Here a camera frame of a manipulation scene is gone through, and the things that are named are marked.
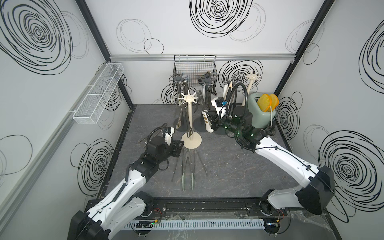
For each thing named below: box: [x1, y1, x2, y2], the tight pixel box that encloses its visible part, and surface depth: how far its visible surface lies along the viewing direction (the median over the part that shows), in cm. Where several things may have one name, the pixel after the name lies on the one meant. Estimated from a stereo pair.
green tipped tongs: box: [182, 148, 194, 191], surface depth 88 cm
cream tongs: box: [202, 111, 214, 133], surface depth 70 cm
